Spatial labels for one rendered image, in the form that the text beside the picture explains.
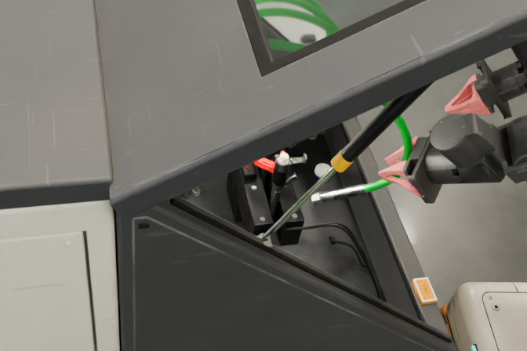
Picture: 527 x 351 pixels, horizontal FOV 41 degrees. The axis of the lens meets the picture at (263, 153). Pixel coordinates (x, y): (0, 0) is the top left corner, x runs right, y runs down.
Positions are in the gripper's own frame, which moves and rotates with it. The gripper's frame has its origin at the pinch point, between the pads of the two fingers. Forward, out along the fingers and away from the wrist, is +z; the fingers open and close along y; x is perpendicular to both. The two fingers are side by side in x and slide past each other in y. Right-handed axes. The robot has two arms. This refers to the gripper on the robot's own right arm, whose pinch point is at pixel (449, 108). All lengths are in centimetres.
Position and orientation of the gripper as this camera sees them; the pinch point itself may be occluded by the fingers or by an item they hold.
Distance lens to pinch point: 133.2
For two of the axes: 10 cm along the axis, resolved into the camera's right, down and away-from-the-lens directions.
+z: -8.0, 3.8, 4.7
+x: -0.7, 7.1, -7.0
